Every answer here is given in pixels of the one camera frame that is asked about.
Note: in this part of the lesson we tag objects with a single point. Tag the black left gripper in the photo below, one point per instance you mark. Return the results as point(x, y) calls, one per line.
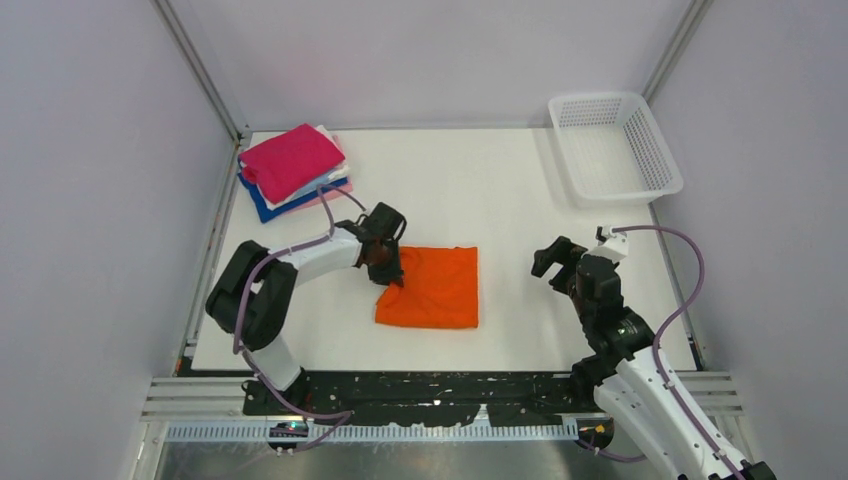
point(385, 259)

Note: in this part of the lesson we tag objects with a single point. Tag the aluminium frame rail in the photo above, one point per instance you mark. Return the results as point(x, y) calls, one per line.
point(181, 23)

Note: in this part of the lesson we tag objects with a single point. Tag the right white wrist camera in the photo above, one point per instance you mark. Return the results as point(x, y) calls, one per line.
point(612, 245)

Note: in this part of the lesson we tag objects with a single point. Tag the folded pink t shirt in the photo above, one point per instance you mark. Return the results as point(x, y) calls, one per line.
point(329, 191)

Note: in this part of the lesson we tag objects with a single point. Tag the orange t shirt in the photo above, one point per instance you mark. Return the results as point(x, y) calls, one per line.
point(440, 290)

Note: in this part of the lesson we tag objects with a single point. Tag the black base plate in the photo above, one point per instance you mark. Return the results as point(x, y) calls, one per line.
point(443, 399)

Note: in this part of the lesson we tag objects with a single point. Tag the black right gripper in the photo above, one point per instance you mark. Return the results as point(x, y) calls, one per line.
point(565, 263)

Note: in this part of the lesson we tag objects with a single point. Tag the white plastic basket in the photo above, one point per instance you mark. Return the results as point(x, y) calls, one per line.
point(612, 149)

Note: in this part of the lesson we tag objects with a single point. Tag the folded magenta t shirt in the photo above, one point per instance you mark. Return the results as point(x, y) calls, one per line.
point(288, 162)

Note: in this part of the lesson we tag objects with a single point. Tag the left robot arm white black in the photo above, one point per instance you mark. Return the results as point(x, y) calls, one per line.
point(251, 298)

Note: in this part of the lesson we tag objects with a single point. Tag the folded light blue t shirt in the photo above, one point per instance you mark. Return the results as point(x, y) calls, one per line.
point(312, 186)

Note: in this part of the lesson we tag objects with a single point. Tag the white slotted cable duct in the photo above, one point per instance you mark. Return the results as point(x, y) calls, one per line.
point(300, 431)

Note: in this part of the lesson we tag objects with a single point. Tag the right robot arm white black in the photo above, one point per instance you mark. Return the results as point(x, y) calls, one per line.
point(627, 376)

